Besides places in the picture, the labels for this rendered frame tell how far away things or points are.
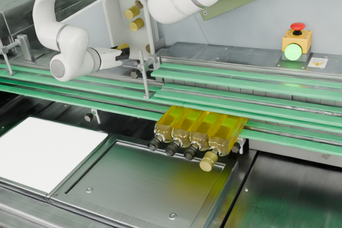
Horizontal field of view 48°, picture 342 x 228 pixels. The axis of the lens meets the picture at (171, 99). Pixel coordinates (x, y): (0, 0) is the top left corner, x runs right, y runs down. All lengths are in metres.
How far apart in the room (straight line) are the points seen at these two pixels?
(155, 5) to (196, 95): 0.40
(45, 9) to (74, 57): 0.14
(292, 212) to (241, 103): 0.33
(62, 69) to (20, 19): 0.93
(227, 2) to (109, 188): 0.65
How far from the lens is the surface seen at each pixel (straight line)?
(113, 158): 1.29
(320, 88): 1.07
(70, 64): 1.04
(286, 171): 1.24
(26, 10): 1.97
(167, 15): 0.87
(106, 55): 1.14
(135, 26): 1.33
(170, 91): 1.23
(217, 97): 1.16
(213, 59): 1.18
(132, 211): 1.10
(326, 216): 1.13
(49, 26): 1.06
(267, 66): 1.13
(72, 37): 1.01
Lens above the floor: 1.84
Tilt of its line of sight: 47 degrees down
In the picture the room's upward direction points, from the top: 138 degrees counter-clockwise
